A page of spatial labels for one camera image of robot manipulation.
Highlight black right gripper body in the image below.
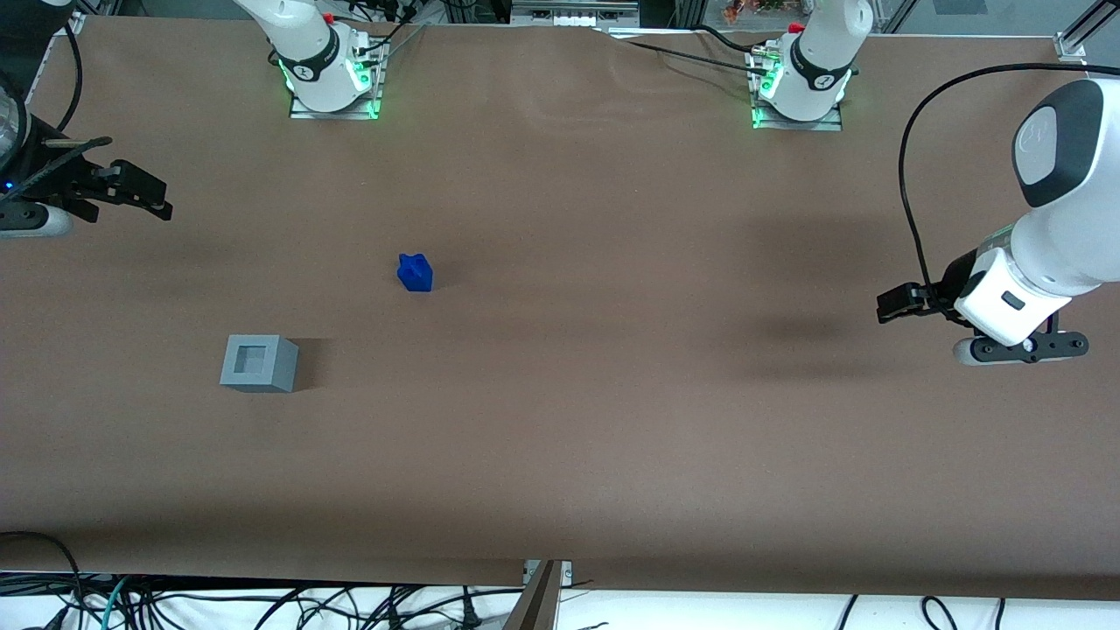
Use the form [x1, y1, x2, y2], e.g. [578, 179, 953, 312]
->
[19, 140, 116, 221]

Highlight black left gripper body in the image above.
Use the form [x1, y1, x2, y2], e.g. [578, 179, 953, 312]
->
[940, 248, 1000, 321]

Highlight blue plastic part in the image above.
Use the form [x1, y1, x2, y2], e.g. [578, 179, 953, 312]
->
[397, 253, 435, 293]

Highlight gray cube base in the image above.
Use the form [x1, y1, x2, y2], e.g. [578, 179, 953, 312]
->
[220, 334, 300, 394]

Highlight orange objects behind table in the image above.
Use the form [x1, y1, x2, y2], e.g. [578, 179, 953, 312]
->
[722, 0, 793, 24]

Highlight grey device behind table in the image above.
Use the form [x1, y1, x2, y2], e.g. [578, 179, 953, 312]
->
[510, 0, 641, 28]

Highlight aluminium profile beam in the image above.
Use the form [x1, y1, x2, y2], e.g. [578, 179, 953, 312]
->
[503, 560, 565, 630]

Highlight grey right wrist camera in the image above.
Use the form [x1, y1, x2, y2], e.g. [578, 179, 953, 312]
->
[0, 203, 74, 240]

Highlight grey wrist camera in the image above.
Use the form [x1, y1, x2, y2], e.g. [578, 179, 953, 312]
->
[953, 331, 1090, 367]
[0, 203, 74, 240]

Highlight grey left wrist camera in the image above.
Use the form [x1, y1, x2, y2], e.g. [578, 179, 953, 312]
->
[953, 331, 1090, 367]

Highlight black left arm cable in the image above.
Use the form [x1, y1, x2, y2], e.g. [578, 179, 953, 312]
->
[899, 63, 1120, 307]

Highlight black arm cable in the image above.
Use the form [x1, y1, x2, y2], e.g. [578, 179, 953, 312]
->
[899, 63, 1120, 307]
[52, 17, 85, 137]

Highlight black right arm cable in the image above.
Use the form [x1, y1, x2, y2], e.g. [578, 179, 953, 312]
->
[52, 17, 85, 137]

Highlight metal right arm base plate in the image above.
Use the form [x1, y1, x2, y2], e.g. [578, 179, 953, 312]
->
[289, 35, 384, 121]

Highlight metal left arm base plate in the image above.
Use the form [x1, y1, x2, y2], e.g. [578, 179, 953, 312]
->
[750, 48, 844, 132]

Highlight slanted aluminium frame profile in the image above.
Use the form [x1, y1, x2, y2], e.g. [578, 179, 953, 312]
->
[1063, 0, 1120, 41]

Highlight black base power cable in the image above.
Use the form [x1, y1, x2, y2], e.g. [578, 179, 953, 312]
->
[608, 37, 771, 75]
[696, 24, 771, 58]

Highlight black looped floor cable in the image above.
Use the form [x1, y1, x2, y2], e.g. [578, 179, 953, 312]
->
[0, 530, 85, 630]

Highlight teal floor cable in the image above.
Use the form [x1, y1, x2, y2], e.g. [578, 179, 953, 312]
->
[98, 576, 134, 630]

